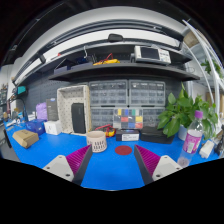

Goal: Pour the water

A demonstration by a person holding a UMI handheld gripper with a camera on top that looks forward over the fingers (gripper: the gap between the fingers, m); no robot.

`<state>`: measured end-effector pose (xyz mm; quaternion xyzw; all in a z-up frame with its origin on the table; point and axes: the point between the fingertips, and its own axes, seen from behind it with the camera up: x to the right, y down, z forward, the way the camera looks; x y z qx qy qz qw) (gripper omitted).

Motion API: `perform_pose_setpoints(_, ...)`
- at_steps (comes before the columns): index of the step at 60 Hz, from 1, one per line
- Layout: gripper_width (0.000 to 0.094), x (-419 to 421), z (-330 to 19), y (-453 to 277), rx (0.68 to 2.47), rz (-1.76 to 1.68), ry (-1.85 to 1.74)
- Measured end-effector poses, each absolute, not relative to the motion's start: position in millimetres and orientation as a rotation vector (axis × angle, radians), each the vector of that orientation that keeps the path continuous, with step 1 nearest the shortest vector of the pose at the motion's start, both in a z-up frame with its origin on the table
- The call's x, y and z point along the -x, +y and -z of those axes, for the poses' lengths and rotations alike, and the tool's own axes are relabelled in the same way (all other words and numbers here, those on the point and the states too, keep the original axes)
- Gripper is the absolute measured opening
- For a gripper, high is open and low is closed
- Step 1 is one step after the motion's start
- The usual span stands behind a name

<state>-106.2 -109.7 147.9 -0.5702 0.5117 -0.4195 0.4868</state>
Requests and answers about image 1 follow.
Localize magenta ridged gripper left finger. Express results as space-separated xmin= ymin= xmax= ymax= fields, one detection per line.
xmin=44 ymin=145 xmax=92 ymax=185

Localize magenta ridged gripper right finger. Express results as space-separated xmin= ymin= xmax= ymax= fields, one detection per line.
xmin=134 ymin=145 xmax=182 ymax=185

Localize clear water bottle purple cap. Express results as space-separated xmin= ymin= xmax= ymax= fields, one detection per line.
xmin=177 ymin=110 xmax=203 ymax=168

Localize black flat case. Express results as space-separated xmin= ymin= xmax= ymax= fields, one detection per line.
xmin=140 ymin=126 xmax=174 ymax=144

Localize red round coaster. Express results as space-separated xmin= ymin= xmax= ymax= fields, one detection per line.
xmin=115 ymin=145 xmax=132 ymax=155

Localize white perforated cup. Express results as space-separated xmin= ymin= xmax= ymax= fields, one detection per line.
xmin=86 ymin=131 xmax=107 ymax=153

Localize black box white label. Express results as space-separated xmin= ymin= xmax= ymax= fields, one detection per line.
xmin=116 ymin=129 xmax=139 ymax=141

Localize white small box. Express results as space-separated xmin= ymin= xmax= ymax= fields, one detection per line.
xmin=44 ymin=121 xmax=62 ymax=135

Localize red yellow tool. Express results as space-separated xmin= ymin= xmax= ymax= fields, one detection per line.
xmin=96 ymin=124 xmax=116 ymax=138

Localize blue box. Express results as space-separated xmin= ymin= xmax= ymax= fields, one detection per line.
xmin=26 ymin=119 xmax=45 ymax=135

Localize white power adapter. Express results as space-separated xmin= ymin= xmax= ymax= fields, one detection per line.
xmin=199 ymin=140 xmax=214 ymax=159

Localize colourful parts organiser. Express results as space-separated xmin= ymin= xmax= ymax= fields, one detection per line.
xmin=113 ymin=108 xmax=143 ymax=129

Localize brown cardboard box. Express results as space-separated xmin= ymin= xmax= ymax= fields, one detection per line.
xmin=13 ymin=129 xmax=39 ymax=148

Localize dark grey tall box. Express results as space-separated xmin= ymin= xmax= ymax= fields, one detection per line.
xmin=46 ymin=98 xmax=58 ymax=121

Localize black rectangular device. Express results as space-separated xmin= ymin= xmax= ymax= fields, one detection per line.
xmin=71 ymin=103 xmax=86 ymax=134

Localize green potted plant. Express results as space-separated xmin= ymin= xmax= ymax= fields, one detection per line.
xmin=157 ymin=88 xmax=218 ymax=140

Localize white pegboard tray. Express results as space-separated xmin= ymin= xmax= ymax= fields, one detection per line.
xmin=57 ymin=85 xmax=91 ymax=135

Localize purple plastic bag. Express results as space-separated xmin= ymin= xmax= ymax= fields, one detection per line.
xmin=36 ymin=102 xmax=47 ymax=120

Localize grey drawer cabinet right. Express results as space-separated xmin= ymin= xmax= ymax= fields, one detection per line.
xmin=129 ymin=80 xmax=166 ymax=106

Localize grey drawer cabinet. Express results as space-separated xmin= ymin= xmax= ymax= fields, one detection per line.
xmin=129 ymin=80 xmax=166 ymax=106
xmin=89 ymin=80 xmax=128 ymax=106

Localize grey drawer cabinet left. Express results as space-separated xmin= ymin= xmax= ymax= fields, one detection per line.
xmin=89 ymin=80 xmax=128 ymax=106

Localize white oscilloscope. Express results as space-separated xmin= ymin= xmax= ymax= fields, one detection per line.
xmin=134 ymin=46 xmax=171 ymax=65

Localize dark wall shelf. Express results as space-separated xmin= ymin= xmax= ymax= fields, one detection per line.
xmin=49 ymin=63 xmax=199 ymax=81

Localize yellow red cables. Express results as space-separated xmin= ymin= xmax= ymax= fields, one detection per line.
xmin=92 ymin=53 xmax=121 ymax=66

